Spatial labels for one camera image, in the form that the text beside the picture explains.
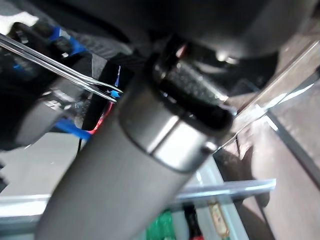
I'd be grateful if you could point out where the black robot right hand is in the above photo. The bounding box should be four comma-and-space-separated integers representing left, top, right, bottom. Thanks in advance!
0, 22, 92, 151

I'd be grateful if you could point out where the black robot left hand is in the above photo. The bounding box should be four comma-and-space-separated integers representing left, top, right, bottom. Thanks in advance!
34, 0, 320, 240

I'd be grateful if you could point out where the green Sprite bottle yellow cap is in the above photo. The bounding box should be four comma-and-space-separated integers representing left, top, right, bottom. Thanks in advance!
146, 209, 174, 240

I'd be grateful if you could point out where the Coca-Cola bottle red label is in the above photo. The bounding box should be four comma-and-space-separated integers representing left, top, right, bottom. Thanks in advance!
183, 206, 204, 240

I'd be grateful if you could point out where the yellow tea bottle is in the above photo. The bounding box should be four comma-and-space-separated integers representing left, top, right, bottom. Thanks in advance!
206, 198, 230, 240

